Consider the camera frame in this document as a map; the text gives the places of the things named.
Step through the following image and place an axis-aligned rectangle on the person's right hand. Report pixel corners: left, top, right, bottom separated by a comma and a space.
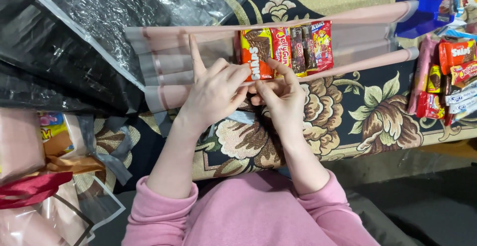
248, 57, 308, 135

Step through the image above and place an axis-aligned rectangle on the person's left hand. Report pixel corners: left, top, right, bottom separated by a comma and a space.
174, 34, 252, 133

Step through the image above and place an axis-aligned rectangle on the pleated pink wrapping paper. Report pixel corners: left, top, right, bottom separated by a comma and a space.
124, 0, 420, 115

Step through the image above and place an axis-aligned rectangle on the light grey tape strip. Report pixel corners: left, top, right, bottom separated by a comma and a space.
223, 110, 258, 126

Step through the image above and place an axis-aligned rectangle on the brown chocolate bar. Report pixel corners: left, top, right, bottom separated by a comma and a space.
289, 25, 308, 77
301, 24, 318, 73

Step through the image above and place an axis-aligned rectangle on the red jelly gum packet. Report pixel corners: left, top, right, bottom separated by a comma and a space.
269, 26, 293, 79

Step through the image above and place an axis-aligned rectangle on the orange chocolate wafer packet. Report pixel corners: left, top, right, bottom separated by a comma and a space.
239, 28, 274, 82

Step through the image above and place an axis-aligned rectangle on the red cartoon snack packet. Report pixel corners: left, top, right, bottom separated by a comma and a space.
311, 20, 334, 72

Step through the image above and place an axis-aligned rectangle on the floral dark rug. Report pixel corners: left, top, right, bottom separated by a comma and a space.
71, 0, 477, 195

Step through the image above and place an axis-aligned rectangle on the person's pink sweater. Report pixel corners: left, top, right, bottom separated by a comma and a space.
121, 169, 381, 246

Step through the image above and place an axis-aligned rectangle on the grey ribbon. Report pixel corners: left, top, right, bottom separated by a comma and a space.
76, 115, 135, 187

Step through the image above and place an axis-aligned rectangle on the pile of black plastic sheets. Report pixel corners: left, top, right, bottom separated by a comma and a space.
0, 0, 250, 117

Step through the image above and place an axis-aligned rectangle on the orange ribbon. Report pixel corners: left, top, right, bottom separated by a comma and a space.
42, 131, 107, 176

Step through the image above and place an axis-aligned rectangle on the heap of assorted snack packets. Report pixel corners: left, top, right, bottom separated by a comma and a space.
407, 34, 477, 128

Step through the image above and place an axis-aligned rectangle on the yellow snack packet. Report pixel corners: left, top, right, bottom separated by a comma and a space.
37, 111, 75, 154

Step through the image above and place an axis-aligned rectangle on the clear cellophane sheet black border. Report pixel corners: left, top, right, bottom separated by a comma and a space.
36, 174, 127, 246

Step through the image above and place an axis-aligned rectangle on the pink wrapped bundle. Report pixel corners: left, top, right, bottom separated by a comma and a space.
0, 107, 47, 184

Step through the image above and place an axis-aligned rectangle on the red ribbon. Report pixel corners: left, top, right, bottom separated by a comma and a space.
0, 171, 74, 211

